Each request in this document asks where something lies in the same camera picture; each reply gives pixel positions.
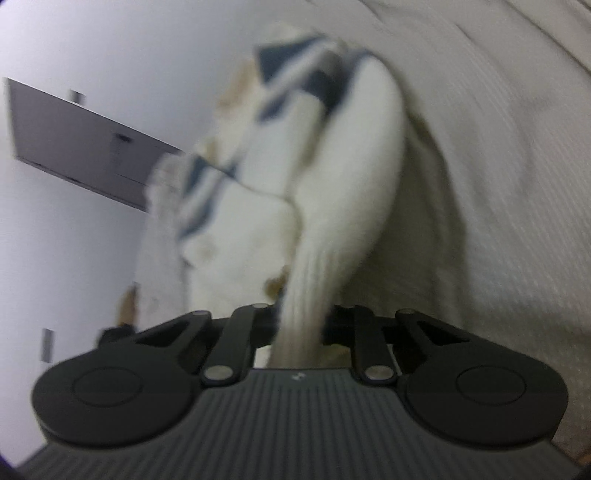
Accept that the grey door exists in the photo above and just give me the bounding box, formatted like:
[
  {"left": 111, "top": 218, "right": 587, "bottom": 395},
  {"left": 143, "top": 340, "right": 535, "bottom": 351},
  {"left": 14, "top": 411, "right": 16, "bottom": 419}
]
[{"left": 6, "top": 79, "right": 180, "bottom": 210}]

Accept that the grey wall switch by door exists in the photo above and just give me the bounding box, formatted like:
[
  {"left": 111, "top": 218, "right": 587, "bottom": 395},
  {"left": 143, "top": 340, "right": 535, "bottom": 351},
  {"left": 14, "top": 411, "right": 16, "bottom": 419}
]
[{"left": 69, "top": 90, "right": 85, "bottom": 105}]

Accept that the grey wall panel left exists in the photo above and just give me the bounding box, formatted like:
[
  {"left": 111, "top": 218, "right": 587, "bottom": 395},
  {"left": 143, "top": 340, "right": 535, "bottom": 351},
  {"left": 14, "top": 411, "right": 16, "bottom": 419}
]
[{"left": 40, "top": 328, "right": 55, "bottom": 364}]

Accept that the black clothing pile left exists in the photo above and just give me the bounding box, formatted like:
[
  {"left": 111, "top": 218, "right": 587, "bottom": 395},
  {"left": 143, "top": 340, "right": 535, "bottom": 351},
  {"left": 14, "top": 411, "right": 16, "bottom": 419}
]
[{"left": 96, "top": 324, "right": 136, "bottom": 348}]

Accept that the brown pillow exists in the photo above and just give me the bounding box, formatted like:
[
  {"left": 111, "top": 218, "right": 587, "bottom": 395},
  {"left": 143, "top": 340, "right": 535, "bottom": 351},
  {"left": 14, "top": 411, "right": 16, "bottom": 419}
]
[{"left": 116, "top": 284, "right": 138, "bottom": 326}]

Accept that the cream blue striped sweater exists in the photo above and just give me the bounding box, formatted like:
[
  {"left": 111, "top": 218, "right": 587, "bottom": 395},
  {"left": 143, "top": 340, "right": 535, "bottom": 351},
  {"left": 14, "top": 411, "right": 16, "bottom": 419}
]
[{"left": 174, "top": 21, "right": 468, "bottom": 370}]

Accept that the grey bed sheet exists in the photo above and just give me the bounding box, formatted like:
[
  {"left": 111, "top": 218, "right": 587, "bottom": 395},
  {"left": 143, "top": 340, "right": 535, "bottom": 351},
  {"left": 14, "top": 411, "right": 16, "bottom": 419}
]
[{"left": 133, "top": 0, "right": 591, "bottom": 462}]

